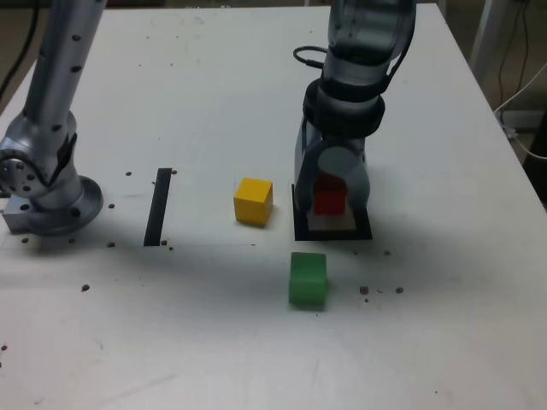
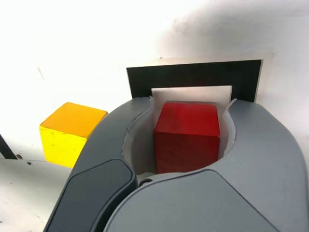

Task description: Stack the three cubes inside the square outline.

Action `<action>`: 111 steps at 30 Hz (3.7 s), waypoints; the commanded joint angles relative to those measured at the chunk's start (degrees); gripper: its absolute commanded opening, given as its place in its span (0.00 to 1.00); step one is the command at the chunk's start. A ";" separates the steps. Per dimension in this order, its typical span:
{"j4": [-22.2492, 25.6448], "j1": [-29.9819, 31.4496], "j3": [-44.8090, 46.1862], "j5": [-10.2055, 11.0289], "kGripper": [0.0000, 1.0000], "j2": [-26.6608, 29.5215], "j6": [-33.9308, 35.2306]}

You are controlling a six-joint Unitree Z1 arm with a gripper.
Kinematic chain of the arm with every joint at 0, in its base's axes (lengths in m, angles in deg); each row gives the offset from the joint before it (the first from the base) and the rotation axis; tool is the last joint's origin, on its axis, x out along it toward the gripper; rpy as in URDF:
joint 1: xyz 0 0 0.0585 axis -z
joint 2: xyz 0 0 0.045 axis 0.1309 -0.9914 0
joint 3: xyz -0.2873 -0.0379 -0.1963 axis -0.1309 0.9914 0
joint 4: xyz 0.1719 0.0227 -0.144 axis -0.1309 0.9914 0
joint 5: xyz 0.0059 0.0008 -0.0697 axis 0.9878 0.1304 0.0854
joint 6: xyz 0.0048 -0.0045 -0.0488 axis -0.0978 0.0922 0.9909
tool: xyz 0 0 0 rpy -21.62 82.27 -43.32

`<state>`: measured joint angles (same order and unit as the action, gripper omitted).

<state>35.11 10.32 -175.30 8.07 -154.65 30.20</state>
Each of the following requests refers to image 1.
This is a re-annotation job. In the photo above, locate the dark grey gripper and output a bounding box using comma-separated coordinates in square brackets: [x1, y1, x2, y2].
[293, 120, 371, 213]

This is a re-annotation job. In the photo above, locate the red cube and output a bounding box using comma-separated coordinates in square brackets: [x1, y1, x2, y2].
[313, 173, 349, 216]

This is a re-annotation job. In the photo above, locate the yellow cube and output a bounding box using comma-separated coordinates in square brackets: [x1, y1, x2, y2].
[232, 177, 274, 226]

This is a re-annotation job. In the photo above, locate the green cube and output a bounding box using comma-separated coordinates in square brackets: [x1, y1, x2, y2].
[288, 251, 329, 307]

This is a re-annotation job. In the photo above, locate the black tape square outline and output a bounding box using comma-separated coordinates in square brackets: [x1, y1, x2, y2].
[291, 182, 373, 243]

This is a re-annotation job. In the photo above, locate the black tape strip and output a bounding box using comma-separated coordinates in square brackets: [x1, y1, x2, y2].
[143, 167, 173, 248]

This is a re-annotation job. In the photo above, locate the thin black hanging cable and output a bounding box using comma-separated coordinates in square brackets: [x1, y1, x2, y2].
[497, 0, 532, 110]

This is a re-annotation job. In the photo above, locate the white cable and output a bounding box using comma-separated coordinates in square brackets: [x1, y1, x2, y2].
[494, 62, 547, 160]

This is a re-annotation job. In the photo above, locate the white metal frame leg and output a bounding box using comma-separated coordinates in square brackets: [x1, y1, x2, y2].
[468, 0, 506, 74]

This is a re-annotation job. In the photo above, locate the black cable behind table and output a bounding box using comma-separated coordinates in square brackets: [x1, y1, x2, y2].
[0, 0, 41, 95]

